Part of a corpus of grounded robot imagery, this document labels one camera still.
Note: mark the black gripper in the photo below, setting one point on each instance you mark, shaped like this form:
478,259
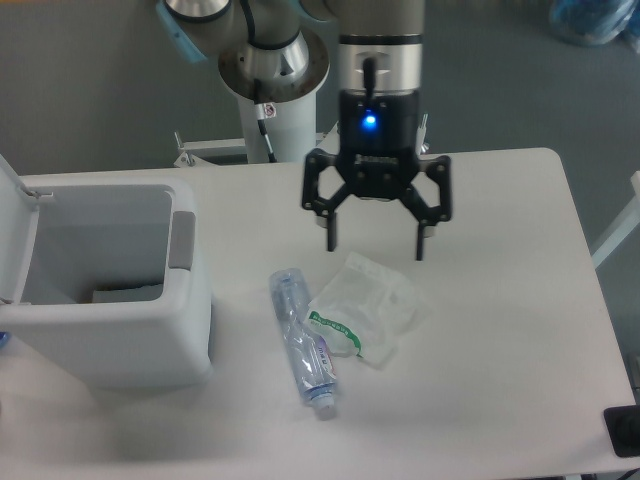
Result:
377,159

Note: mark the crushed clear plastic bottle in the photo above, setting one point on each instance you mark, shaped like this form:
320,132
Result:
308,355

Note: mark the clear plastic bag green strip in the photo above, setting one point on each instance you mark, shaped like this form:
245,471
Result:
363,310

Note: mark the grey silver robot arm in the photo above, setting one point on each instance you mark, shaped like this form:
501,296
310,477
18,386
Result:
380,45

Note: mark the white trash can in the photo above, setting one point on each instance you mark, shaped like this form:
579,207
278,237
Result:
105,278

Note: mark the blue plastic bag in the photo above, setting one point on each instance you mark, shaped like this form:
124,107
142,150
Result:
590,23

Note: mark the black device at table edge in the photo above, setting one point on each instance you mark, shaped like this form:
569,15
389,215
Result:
622,424

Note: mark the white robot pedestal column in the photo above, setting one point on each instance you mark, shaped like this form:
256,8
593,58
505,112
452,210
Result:
280,120

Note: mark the white pedestal base frame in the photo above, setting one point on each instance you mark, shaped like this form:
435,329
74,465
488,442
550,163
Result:
197,153

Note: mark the white frame leg right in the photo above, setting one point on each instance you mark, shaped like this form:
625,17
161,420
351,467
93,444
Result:
619,229

